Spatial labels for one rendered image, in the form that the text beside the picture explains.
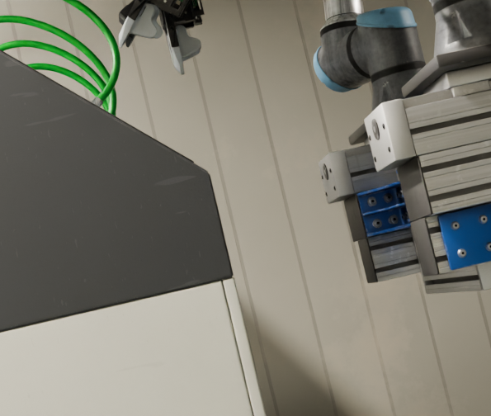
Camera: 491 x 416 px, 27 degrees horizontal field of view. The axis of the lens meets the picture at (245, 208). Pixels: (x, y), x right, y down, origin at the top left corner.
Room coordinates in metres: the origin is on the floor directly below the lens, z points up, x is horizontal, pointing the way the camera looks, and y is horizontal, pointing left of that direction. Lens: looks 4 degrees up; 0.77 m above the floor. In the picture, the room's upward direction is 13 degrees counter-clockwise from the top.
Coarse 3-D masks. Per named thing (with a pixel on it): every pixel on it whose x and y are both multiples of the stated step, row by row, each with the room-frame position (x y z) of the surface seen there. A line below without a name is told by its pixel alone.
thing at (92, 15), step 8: (64, 0) 1.84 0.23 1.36; (72, 0) 1.83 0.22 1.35; (80, 8) 1.84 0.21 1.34; (88, 8) 1.84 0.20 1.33; (88, 16) 1.84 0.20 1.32; (96, 16) 1.84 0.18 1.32; (96, 24) 1.84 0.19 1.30; (104, 24) 1.84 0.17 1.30; (104, 32) 1.84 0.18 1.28; (112, 40) 1.84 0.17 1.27; (112, 48) 1.84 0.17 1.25; (112, 56) 1.85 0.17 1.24; (112, 72) 1.84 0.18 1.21; (112, 80) 1.84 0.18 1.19; (104, 88) 1.84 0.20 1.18; (112, 88) 1.84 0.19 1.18; (104, 96) 1.84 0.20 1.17
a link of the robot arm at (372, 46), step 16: (368, 16) 2.06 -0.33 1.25; (384, 16) 2.04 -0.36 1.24; (400, 16) 2.05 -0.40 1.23; (352, 32) 2.13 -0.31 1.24; (368, 32) 2.06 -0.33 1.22; (384, 32) 2.04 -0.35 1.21; (400, 32) 2.04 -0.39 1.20; (416, 32) 2.07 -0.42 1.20; (352, 48) 2.11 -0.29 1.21; (368, 48) 2.07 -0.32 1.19; (384, 48) 2.05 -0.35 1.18; (400, 48) 2.04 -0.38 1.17; (416, 48) 2.06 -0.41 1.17; (352, 64) 2.13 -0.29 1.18; (368, 64) 2.09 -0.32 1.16; (384, 64) 2.05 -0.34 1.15
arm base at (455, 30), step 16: (448, 0) 1.57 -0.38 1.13; (464, 0) 1.55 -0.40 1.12; (480, 0) 1.55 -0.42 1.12; (448, 16) 1.57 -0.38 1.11; (464, 16) 1.55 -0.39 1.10; (480, 16) 1.54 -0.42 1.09; (448, 32) 1.57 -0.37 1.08; (464, 32) 1.55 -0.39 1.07; (480, 32) 1.53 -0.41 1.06; (448, 48) 1.56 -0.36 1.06; (464, 48) 1.54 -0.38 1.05
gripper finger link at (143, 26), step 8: (152, 8) 1.80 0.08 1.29; (144, 16) 1.80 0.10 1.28; (152, 16) 1.80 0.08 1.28; (128, 24) 1.79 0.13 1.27; (136, 24) 1.80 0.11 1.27; (144, 24) 1.80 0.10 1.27; (152, 24) 1.80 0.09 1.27; (120, 32) 1.80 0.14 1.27; (128, 32) 1.80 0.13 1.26; (136, 32) 1.80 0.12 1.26; (144, 32) 1.80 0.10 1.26; (152, 32) 1.80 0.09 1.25; (120, 40) 1.80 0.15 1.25
